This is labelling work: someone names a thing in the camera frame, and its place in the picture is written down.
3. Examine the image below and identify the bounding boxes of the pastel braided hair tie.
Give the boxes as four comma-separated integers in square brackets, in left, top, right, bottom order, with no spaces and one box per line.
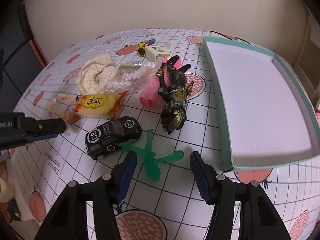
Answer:
[48,93,77,136]

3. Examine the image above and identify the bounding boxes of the yellow snack packet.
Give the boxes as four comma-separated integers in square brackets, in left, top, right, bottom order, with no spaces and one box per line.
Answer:
[73,91,127,120]

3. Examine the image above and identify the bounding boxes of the cream lace cloth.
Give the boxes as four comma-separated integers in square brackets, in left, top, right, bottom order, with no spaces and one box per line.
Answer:
[76,53,118,95]

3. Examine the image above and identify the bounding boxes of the black toy car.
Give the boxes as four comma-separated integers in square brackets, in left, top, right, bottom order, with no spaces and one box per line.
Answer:
[85,116,142,160]

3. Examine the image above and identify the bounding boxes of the green rubber frog toy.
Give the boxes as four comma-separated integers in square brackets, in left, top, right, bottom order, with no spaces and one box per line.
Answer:
[120,129,184,181]

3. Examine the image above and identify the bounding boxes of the black gold robot figure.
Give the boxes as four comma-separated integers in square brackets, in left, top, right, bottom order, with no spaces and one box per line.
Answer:
[156,55,194,134]

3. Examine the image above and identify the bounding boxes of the teal shallow box tray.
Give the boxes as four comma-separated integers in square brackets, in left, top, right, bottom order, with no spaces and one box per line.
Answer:
[203,36,319,172]

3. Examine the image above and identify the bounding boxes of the clear bag white beads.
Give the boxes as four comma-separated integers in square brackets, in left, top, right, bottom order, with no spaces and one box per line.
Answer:
[101,61,157,94]

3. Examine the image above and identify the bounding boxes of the pomegranate grid tablecloth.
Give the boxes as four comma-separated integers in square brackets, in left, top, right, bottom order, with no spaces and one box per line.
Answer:
[1,28,319,239]

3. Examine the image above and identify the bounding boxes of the pink hair roller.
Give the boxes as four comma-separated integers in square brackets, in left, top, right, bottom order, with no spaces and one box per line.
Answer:
[139,57,182,108]

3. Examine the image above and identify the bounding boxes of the pink crochet mat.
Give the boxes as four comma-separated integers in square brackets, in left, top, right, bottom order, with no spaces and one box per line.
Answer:
[315,109,320,122]

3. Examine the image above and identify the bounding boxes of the cream toy truck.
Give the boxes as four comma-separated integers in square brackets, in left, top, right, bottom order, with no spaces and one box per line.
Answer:
[136,38,172,62]

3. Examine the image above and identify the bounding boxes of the cream shelf rack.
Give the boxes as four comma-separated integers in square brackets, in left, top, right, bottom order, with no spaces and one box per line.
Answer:
[294,15,319,106]

